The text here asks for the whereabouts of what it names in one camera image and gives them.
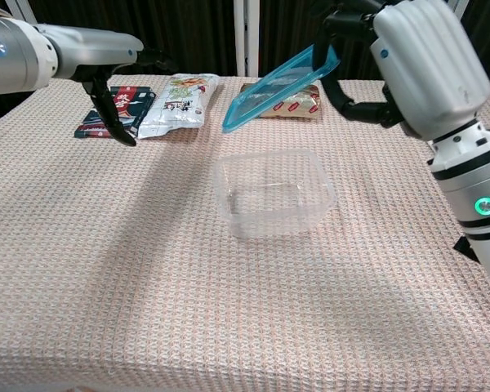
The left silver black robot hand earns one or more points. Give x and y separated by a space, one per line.
94 51

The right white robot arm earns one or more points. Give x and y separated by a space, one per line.
473 196

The clear plastic lunchbox base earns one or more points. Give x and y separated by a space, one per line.
277 228

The white slanted frame post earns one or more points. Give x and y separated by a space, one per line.
20 10

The white snack bag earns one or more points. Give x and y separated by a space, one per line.
179 106

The dark pleated curtain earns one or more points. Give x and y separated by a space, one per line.
196 28

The blue rimmed clear lunchbox lid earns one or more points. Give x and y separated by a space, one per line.
269 90

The dark blue red snack packet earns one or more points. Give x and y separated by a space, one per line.
136 106

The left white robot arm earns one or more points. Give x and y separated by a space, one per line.
16 57

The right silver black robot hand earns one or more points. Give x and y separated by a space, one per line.
428 61

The gold red-print snack package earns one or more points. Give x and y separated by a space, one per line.
298 106

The pink waffle tablecloth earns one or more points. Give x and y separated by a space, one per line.
188 294

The white upright frame post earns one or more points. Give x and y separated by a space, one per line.
246 36

